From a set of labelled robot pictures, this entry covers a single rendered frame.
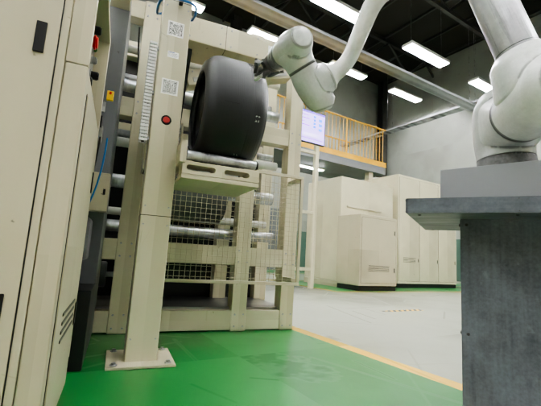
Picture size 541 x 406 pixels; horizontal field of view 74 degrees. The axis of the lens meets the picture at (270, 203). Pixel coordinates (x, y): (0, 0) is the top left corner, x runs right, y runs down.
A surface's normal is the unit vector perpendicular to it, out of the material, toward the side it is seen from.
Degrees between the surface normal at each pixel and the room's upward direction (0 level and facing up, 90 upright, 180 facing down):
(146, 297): 90
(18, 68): 90
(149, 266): 90
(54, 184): 90
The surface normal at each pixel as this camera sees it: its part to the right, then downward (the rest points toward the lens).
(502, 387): -0.47, -0.15
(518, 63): -0.77, -0.29
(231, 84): 0.40, -0.25
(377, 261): 0.52, -0.09
